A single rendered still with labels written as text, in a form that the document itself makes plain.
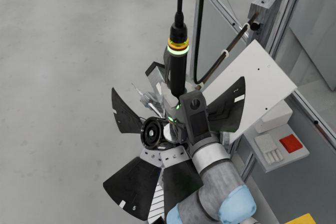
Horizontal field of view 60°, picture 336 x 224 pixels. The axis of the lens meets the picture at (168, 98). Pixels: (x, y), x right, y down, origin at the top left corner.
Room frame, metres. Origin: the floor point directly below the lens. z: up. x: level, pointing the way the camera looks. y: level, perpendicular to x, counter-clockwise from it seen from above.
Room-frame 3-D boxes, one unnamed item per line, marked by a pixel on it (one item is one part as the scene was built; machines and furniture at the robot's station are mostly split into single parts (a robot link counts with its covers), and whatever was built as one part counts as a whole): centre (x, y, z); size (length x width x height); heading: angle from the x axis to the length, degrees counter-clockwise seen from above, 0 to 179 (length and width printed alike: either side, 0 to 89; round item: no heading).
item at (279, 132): (0.77, -0.49, 0.85); 0.36 x 0.24 x 0.03; 21
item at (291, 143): (0.70, -0.59, 0.87); 0.08 x 0.08 x 0.02; 24
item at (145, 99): (0.79, 0.09, 1.08); 0.07 x 0.04 x 0.06; 32
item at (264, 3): (0.99, -0.37, 1.42); 0.10 x 0.07 x 0.08; 146
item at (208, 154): (0.29, -0.10, 1.52); 0.08 x 0.05 x 0.08; 111
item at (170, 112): (0.41, -0.02, 1.54); 0.09 x 0.05 x 0.02; 31
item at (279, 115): (0.85, -0.49, 0.92); 0.17 x 0.16 x 0.11; 111
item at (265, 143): (0.66, -0.48, 0.87); 0.15 x 0.09 x 0.02; 17
